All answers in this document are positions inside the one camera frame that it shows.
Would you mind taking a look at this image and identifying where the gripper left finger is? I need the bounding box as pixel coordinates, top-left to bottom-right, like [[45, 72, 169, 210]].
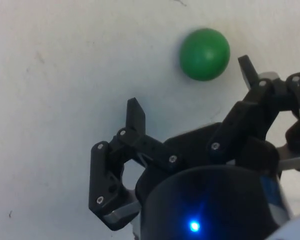
[[88, 97, 184, 231]]

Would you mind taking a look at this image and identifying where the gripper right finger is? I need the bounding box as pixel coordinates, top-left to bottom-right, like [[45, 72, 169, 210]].
[[207, 54, 300, 174]]

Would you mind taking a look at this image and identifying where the green ball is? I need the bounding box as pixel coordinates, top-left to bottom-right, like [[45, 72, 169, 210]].
[[178, 27, 231, 82]]

